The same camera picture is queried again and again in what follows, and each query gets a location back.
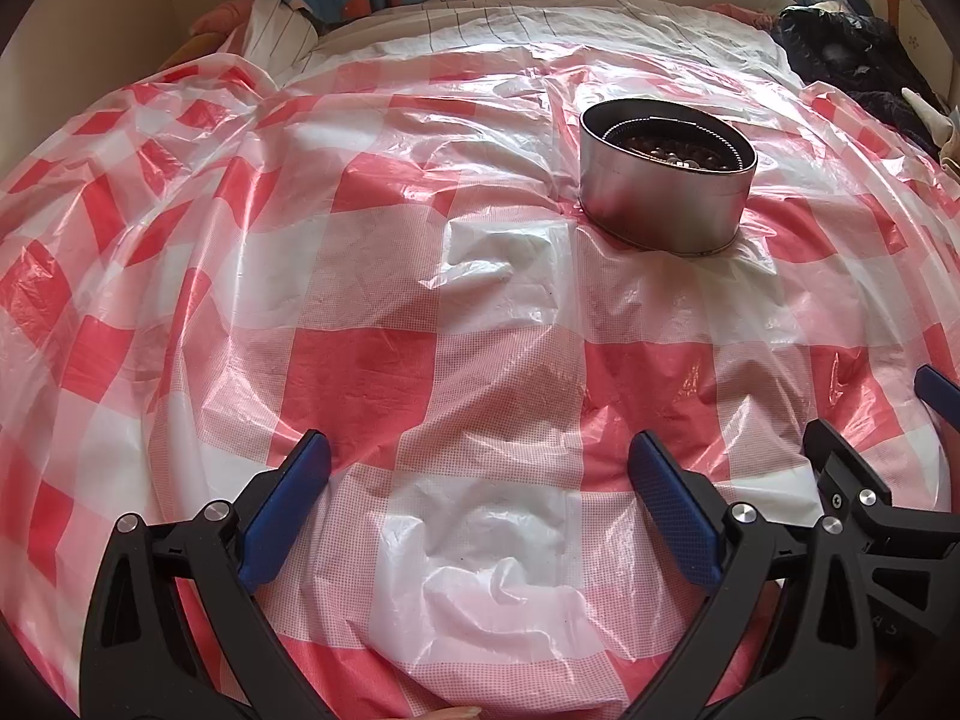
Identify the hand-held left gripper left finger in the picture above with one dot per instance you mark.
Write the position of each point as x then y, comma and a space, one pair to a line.
289, 506

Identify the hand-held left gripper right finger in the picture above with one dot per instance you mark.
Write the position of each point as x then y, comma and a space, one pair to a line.
671, 510

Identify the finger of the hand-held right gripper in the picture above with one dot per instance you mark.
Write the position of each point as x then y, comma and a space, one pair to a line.
847, 472
941, 388

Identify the round metal tin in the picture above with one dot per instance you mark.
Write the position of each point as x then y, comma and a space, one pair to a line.
660, 202

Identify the embossed silver bangle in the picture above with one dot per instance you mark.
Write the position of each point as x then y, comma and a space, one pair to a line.
741, 154

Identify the person's left hand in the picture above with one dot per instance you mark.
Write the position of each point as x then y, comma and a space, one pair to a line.
454, 713

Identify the red white checkered plastic sheet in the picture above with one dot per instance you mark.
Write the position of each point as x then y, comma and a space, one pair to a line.
450, 315

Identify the beige cloth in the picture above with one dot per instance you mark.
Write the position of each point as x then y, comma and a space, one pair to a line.
934, 124

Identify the black jacket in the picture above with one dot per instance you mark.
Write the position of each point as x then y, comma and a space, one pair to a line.
855, 67

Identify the pink plush pillow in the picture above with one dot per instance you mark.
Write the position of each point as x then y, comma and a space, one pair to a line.
221, 19

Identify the striped white bed sheet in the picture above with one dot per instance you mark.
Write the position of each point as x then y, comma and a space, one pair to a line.
525, 22

